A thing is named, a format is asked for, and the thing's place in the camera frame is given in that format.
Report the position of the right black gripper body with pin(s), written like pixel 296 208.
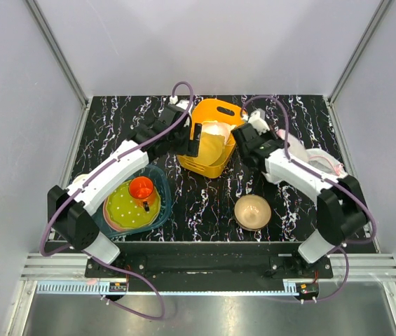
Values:
pixel 266 136

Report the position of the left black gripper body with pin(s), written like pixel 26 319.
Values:
pixel 181 143

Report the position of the white mesh laundry bag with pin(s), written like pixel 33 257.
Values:
pixel 316 157

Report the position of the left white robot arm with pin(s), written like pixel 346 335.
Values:
pixel 71 209

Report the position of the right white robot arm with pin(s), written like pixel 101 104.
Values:
pixel 280 157

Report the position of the beige bra in basket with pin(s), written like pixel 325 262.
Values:
pixel 213 140

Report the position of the teal transparent tray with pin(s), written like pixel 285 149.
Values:
pixel 161 183

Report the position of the yellow plastic basket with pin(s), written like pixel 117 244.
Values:
pixel 213 110

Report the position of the orange plastic cup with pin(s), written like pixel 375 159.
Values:
pixel 143 191

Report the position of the yellow-green dotted plate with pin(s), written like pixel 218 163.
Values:
pixel 123 190

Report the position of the pink plate under green plate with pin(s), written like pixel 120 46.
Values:
pixel 121 212

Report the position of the pale yellow mug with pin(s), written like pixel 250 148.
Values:
pixel 80 180

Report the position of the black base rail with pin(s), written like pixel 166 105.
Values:
pixel 275 259

